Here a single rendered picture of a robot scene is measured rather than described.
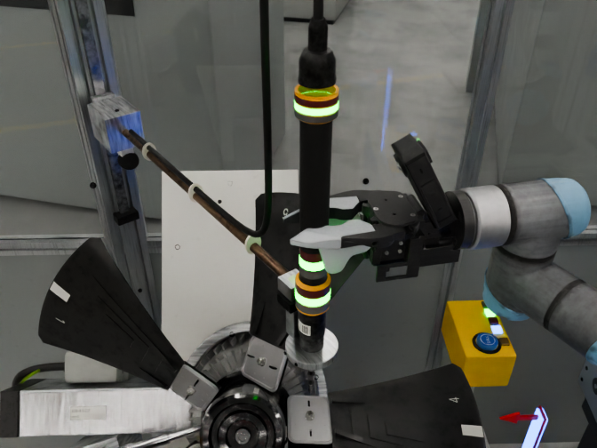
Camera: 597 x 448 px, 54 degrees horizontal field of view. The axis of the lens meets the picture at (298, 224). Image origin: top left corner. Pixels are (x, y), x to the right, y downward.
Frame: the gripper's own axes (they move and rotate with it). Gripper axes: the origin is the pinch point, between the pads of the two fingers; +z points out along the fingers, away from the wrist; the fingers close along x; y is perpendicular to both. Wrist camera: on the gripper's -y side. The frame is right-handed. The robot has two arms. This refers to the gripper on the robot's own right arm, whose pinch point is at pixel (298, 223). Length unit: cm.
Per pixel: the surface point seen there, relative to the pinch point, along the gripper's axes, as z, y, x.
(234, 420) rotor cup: 9.3, 30.4, -1.9
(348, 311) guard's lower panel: -29, 81, 67
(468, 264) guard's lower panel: -61, 64, 61
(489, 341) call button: -42, 46, 18
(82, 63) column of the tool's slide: 29, 2, 63
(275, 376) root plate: 2.6, 28.7, 3.1
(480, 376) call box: -40, 53, 15
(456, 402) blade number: -24.6, 36.0, -1.2
